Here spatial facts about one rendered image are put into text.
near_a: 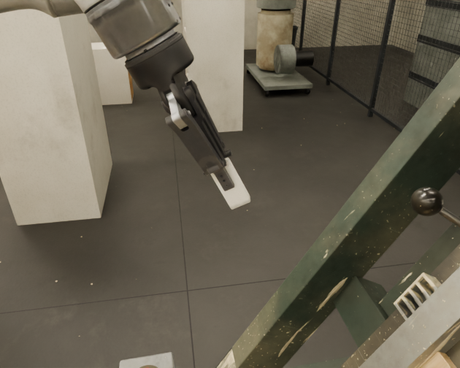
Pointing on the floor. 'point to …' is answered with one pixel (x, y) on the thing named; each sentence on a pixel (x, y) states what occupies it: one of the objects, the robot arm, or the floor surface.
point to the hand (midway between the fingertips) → (230, 184)
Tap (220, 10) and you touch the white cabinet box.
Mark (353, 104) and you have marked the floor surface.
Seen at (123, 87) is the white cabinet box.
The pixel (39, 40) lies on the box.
